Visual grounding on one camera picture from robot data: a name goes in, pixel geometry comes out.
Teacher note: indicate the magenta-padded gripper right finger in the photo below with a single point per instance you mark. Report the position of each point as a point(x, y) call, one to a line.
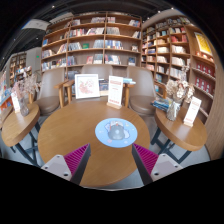
point(164, 165)

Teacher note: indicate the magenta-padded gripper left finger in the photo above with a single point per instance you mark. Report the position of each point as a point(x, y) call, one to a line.
point(58, 165)

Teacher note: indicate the grey computer mouse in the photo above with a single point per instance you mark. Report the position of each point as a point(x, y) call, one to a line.
point(116, 132)

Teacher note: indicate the round light blue mouse pad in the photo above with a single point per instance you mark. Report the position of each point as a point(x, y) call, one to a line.
point(101, 133)

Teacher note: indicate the round wooden side table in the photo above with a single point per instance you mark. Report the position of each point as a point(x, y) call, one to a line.
point(181, 133)
point(20, 125)

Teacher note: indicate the glass vase with dried flowers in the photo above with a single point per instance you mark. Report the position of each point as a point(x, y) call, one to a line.
point(172, 111)

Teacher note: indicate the small white table sign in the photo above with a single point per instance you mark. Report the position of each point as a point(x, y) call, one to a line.
point(15, 102)
point(192, 111)

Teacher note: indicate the stack of books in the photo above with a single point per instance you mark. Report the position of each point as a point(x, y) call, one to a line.
point(161, 104)

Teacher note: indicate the beige wooden-armed chair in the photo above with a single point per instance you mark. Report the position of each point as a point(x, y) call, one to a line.
point(141, 100)
point(48, 100)
point(96, 69)

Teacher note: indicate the glass vase with pink flowers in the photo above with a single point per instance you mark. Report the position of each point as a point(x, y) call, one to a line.
point(24, 108)

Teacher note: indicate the white framed pink flower picture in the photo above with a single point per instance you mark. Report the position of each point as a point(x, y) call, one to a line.
point(87, 86)

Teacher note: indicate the colourful book display stand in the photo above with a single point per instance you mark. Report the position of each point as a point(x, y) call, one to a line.
point(4, 96)

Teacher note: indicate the white and red sign stand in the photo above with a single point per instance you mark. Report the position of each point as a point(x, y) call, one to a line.
point(115, 91)

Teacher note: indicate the light blue book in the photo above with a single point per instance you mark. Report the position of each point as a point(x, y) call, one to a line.
point(129, 80)

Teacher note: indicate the dark cover book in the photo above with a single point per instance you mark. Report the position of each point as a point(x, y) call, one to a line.
point(103, 85)

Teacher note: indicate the small distant wooden bookshelf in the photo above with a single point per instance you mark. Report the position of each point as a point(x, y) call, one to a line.
point(18, 66)

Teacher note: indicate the tall wooden bookshelf with books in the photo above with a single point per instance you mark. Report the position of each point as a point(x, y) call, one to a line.
point(176, 53)

